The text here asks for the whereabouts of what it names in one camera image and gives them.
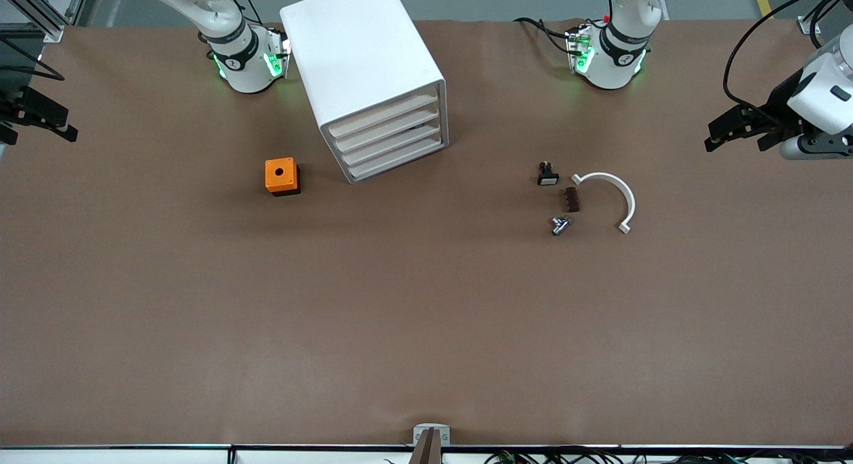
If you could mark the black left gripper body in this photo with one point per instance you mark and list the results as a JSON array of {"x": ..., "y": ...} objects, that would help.
[{"x": 777, "y": 104}]

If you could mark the white plastic drawer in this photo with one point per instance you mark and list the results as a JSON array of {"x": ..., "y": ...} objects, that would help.
[
  {"x": 386, "y": 128},
  {"x": 390, "y": 143},
  {"x": 393, "y": 158},
  {"x": 383, "y": 112}
]

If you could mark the aluminium frame profile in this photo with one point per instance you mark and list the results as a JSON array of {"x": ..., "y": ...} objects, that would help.
[
  {"x": 78, "y": 0},
  {"x": 808, "y": 25},
  {"x": 40, "y": 14}
]

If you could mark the orange button box with hole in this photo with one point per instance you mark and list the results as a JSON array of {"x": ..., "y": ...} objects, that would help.
[{"x": 272, "y": 181}]

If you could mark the brown terminal block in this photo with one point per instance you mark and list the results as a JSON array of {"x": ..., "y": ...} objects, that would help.
[{"x": 570, "y": 200}]

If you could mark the white drawer cabinet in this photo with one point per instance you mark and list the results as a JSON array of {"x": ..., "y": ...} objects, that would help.
[{"x": 360, "y": 50}]

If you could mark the silver metal key switch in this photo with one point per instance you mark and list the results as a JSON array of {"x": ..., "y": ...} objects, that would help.
[{"x": 561, "y": 226}]

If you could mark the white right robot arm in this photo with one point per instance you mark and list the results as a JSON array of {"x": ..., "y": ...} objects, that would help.
[{"x": 246, "y": 64}]

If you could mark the black button with white face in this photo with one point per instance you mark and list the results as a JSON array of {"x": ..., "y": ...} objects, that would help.
[{"x": 548, "y": 177}]

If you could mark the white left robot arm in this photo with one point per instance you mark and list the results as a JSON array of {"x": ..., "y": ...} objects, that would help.
[{"x": 610, "y": 67}]

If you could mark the white curved bracket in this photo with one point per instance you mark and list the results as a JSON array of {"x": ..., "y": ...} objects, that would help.
[{"x": 603, "y": 176}]

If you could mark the grey metal mounting bracket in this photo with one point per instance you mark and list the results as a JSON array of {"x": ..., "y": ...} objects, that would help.
[{"x": 418, "y": 434}]

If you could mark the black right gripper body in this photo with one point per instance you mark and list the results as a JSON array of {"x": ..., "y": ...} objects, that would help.
[{"x": 14, "y": 106}]

